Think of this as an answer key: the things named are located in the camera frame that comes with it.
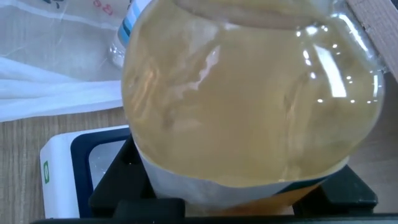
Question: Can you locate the clear bottle with blue label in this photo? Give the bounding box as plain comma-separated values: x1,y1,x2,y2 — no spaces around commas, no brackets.
108,0,153,70

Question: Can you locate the white barcode scanner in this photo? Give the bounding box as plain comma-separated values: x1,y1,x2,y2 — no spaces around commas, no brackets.
39,124,131,220

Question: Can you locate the white plastic shopping bag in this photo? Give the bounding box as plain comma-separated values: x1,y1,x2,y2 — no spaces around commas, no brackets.
0,0,147,123

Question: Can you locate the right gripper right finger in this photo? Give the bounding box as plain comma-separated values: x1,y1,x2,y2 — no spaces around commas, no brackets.
292,164,379,216

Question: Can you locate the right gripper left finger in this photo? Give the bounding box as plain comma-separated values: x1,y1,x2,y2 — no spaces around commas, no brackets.
89,136,186,219

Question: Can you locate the clear bottle of yellow drink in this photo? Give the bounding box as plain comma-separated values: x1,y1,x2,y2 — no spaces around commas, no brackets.
121,0,386,217

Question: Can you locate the light wooden board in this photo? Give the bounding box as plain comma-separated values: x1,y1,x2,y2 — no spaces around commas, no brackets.
346,0,398,82

